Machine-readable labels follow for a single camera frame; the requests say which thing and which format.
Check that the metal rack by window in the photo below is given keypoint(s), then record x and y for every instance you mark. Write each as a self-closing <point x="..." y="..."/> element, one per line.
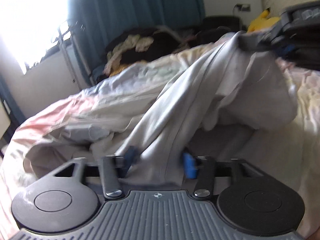
<point x="66" y="44"/>

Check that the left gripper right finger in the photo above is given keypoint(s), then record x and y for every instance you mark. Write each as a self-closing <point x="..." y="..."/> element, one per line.
<point x="202" y="170"/>

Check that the white garment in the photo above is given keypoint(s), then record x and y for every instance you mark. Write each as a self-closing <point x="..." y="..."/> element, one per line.
<point x="158" y="107"/>

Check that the teal curtain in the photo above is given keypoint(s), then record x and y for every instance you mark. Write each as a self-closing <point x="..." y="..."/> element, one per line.
<point x="95" y="23"/>

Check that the yellow plush toy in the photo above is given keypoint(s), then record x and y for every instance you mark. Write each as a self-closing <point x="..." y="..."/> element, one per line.
<point x="263" y="21"/>

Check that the wall power socket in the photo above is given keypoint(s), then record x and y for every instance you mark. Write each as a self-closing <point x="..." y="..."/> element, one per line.
<point x="243" y="7"/>

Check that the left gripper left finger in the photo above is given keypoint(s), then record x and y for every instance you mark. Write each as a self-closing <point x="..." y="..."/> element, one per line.
<point x="112" y="169"/>

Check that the pastel rainbow bed sheet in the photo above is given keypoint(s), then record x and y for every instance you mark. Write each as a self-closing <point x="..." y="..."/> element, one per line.
<point x="65" y="130"/>

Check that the dark clothes pile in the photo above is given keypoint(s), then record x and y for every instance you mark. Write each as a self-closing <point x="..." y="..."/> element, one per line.
<point x="141" y="45"/>

